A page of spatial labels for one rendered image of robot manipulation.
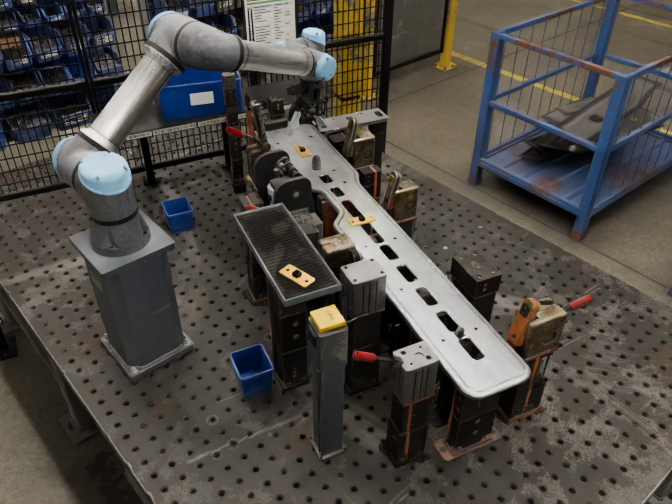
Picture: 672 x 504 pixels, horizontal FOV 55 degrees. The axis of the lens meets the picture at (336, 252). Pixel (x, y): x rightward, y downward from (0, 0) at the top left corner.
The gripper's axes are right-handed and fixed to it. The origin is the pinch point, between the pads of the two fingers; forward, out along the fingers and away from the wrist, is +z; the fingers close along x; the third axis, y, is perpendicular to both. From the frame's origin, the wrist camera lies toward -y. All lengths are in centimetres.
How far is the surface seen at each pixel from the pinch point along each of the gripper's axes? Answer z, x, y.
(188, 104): 1.9, -27.0, -39.6
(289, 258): -3, -42, 69
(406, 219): 13.7, 14.9, 44.1
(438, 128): 86, 193, -143
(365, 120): 4.1, 32.6, -9.8
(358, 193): 7.7, 3.0, 32.5
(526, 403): 32, 11, 110
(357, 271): 0, -26, 77
